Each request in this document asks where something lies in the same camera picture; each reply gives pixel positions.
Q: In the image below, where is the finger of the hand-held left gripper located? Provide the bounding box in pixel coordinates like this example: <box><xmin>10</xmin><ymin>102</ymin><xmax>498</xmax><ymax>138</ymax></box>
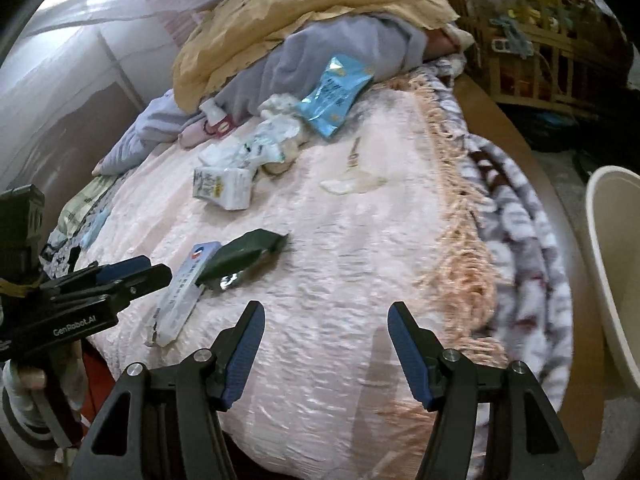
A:
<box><xmin>75</xmin><ymin>255</ymin><xmax>152</xmax><ymax>287</ymax></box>
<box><xmin>95</xmin><ymin>263</ymin><xmax>174</xmax><ymax>307</ymax></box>

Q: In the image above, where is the white milk carton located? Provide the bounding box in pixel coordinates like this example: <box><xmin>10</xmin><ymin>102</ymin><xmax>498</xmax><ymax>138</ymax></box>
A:
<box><xmin>192</xmin><ymin>166</ymin><xmax>253</xmax><ymax>211</ymax></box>

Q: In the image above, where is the white blue cardboard box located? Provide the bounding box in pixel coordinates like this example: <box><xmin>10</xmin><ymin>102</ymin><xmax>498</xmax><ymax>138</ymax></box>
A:
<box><xmin>145</xmin><ymin>241</ymin><xmax>222</xmax><ymax>347</ymax></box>

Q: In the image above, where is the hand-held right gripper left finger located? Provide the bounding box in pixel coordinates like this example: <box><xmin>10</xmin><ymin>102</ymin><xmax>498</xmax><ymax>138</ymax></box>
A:
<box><xmin>75</xmin><ymin>300</ymin><xmax>266</xmax><ymax>480</ymax></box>

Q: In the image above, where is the crumpled white tissue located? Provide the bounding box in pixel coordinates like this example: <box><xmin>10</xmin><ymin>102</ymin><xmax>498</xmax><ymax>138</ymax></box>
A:
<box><xmin>257</xmin><ymin>94</ymin><xmax>301</xmax><ymax>122</ymax></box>

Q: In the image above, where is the brown white patterned blanket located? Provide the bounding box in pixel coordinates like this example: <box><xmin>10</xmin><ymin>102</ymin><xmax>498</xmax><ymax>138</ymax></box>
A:
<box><xmin>430</xmin><ymin>55</ymin><xmax>574</xmax><ymax>480</ymax></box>

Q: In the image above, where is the wooden bed edge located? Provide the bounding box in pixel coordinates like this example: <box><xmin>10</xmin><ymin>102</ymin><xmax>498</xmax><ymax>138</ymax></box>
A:
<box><xmin>452</xmin><ymin>72</ymin><xmax>631</xmax><ymax>480</ymax></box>

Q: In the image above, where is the dark green packet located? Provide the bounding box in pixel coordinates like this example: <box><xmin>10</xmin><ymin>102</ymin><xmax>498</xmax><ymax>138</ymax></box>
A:
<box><xmin>197</xmin><ymin>228</ymin><xmax>291</xmax><ymax>292</ymax></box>

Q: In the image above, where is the clear plastic wrapper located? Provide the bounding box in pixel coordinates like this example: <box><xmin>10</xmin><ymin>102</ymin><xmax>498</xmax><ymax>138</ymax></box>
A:
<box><xmin>320</xmin><ymin>137</ymin><xmax>388</xmax><ymax>196</ymax></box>

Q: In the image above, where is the person's left hand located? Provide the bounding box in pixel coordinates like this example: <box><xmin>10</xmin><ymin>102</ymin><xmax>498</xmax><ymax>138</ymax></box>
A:
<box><xmin>0</xmin><ymin>342</ymin><xmax>90</xmax><ymax>433</ymax></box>

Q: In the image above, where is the pink white bottle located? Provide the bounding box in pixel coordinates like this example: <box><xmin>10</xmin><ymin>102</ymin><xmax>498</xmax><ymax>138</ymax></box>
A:
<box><xmin>200</xmin><ymin>100</ymin><xmax>237</xmax><ymax>137</ymax></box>

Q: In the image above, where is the grey lavender garment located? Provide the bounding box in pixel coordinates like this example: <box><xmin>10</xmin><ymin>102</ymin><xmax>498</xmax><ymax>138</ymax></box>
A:
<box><xmin>95</xmin><ymin>12</ymin><xmax>431</xmax><ymax>176</ymax></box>

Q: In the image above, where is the plaid cloth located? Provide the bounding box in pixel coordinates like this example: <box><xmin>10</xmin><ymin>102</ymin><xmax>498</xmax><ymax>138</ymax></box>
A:
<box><xmin>55</xmin><ymin>175</ymin><xmax>118</xmax><ymax>242</ymax></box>

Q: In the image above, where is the wooden rack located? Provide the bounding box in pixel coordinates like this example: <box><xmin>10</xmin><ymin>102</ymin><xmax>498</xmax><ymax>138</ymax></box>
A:
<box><xmin>435</xmin><ymin>0</ymin><xmax>631</xmax><ymax>121</ymax></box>

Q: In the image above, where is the light blue cloth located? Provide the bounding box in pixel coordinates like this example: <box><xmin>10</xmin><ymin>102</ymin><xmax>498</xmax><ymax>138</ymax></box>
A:
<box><xmin>80</xmin><ymin>210</ymin><xmax>112</xmax><ymax>251</ymax></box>

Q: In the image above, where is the pink fringed bedspread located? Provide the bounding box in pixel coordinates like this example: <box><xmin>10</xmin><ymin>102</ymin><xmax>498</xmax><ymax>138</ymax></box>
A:
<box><xmin>60</xmin><ymin>72</ymin><xmax>501</xmax><ymax>480</ymax></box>

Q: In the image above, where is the white sheer curtain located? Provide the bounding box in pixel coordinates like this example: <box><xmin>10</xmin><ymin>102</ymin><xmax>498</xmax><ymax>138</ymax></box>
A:
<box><xmin>20</xmin><ymin>0</ymin><xmax>211</xmax><ymax>61</ymax></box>

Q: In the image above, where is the blue snack packet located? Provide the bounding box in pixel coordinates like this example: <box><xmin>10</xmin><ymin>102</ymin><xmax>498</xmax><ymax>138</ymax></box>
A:
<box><xmin>294</xmin><ymin>54</ymin><xmax>375</xmax><ymax>140</ymax></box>

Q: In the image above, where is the small pink cloth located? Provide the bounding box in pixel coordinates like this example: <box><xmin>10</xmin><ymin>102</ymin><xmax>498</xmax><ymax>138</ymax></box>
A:
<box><xmin>177</xmin><ymin>110</ymin><xmax>236</xmax><ymax>150</ymax></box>

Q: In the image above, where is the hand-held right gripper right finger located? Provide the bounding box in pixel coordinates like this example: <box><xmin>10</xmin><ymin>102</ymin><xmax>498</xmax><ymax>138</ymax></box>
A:
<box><xmin>387</xmin><ymin>301</ymin><xmax>586</xmax><ymax>480</ymax></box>

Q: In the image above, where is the yellow quilt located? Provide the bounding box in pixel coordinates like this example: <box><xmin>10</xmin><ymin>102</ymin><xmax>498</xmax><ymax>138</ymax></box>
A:
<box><xmin>172</xmin><ymin>0</ymin><xmax>458</xmax><ymax>113</ymax></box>

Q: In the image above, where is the cream round wad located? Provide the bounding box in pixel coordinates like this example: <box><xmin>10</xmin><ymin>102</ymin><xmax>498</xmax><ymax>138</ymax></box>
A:
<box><xmin>272</xmin><ymin>130</ymin><xmax>312</xmax><ymax>176</ymax></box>

